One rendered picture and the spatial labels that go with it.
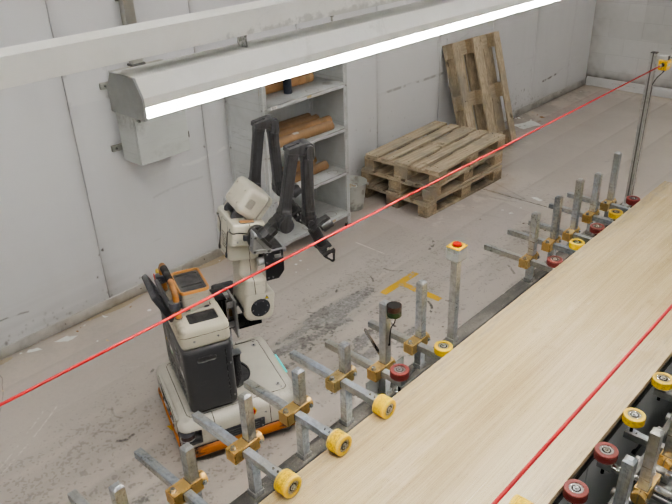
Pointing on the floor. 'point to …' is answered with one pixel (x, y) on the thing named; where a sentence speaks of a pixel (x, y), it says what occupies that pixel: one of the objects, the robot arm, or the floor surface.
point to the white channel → (160, 37)
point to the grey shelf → (243, 106)
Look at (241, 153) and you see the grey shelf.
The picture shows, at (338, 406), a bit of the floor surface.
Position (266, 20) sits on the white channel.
